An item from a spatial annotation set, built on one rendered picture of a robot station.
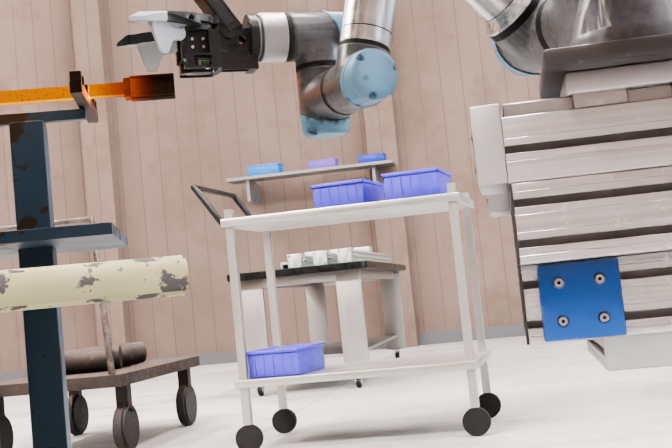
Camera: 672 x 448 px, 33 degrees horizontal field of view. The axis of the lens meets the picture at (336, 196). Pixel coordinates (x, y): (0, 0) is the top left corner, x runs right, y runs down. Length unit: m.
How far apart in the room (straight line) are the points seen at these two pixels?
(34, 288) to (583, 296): 0.60
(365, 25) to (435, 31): 10.31
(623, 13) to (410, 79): 10.57
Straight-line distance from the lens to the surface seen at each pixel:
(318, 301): 9.40
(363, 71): 1.56
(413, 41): 11.91
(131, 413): 5.06
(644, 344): 1.39
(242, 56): 1.69
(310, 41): 1.71
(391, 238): 11.49
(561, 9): 1.83
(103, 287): 1.24
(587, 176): 1.25
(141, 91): 2.13
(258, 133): 12.01
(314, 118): 1.69
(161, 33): 1.63
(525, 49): 1.91
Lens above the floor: 0.58
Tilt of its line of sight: 5 degrees up
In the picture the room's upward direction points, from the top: 6 degrees counter-clockwise
